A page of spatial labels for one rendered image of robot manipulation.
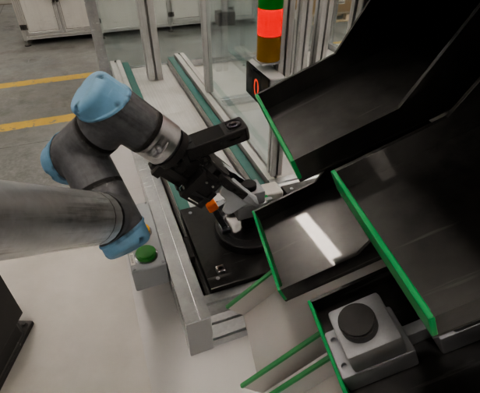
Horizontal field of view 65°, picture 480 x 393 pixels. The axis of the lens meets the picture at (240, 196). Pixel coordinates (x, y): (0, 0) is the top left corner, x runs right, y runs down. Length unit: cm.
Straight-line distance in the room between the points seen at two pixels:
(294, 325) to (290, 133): 31
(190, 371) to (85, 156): 42
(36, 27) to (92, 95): 537
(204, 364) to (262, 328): 18
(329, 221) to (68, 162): 39
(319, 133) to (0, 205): 27
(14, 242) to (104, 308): 51
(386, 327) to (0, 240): 32
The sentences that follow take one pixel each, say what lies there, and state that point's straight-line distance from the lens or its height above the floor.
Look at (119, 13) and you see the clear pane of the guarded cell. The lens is 192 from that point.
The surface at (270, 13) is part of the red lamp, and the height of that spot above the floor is 135.
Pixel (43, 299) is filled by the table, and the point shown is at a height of 86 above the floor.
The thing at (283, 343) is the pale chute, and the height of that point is 103.
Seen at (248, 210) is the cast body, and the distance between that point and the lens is 75.
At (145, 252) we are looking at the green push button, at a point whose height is 97.
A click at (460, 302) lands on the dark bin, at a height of 138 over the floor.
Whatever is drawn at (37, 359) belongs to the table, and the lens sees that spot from 85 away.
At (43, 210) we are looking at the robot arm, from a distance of 41.
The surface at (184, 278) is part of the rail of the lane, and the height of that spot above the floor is 95.
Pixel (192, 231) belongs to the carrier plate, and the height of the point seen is 97.
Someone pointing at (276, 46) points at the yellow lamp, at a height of 129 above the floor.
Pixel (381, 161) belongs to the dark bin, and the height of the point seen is 137.
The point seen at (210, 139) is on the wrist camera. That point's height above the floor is 121.
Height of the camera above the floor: 153
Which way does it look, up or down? 38 degrees down
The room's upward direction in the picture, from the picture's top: straight up
